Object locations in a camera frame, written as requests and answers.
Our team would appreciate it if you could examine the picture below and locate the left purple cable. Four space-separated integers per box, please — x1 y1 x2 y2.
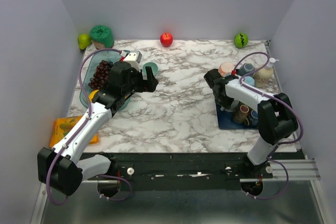
46 48 127 206

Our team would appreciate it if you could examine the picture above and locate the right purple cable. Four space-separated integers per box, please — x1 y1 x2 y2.
232 51 305 200

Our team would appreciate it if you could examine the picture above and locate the pink mug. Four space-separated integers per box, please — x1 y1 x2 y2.
218 62 235 77

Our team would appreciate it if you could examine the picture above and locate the orange snack bag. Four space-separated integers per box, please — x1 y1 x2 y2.
49 115 100 148

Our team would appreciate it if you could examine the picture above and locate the green striped ball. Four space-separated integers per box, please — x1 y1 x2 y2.
234 33 248 48

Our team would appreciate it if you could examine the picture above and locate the light blue faceted mug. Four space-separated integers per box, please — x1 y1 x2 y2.
241 76 255 87

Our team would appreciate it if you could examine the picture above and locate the dark teal mug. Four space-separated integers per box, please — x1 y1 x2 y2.
237 63 255 76

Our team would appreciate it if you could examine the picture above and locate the dark purple grapes bunch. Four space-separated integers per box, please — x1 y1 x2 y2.
88 60 113 90

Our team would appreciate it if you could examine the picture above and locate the red apple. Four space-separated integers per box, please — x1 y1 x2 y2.
160 33 173 47

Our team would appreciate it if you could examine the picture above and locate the mint green mug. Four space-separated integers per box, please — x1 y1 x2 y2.
142 62 159 76

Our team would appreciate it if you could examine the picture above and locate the dark blue mug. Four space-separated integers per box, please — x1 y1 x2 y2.
248 110 258 127

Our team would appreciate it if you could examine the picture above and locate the yellow mango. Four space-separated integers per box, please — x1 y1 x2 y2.
88 89 99 103

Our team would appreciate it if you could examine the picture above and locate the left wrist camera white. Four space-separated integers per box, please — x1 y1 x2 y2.
120 50 142 71

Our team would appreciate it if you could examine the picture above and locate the dark blue tray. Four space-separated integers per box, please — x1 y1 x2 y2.
216 105 258 130

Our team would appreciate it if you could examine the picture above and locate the black table front rail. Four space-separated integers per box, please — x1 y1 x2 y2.
93 153 272 193

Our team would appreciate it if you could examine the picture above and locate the cream soap pump bottle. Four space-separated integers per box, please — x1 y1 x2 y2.
254 58 278 88

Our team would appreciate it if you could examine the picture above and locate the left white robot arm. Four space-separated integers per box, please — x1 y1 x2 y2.
37 61 158 196

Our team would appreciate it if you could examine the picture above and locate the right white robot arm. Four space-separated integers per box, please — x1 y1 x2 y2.
204 69 300 178

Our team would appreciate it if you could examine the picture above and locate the green pear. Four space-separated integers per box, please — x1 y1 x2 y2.
78 34 91 50

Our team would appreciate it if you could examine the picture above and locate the brown patterned mug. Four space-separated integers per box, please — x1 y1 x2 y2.
232 104 250 126

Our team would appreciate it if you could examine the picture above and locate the purple cable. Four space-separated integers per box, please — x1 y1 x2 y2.
232 51 305 200
46 48 127 206

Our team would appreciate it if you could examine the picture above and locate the teal transparent fruit tray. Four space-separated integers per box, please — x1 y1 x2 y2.
82 49 122 95

